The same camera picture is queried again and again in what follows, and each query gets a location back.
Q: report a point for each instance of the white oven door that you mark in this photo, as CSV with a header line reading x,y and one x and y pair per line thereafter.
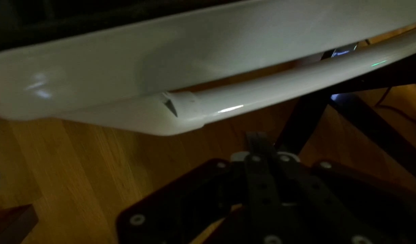
x,y
127,59

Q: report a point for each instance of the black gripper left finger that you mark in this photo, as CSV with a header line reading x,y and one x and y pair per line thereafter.
x,y
203,204

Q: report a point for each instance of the black metal stand frame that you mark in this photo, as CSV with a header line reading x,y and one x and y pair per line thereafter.
x,y
307,117

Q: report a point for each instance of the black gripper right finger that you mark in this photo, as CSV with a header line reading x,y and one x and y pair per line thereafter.
x,y
343,204

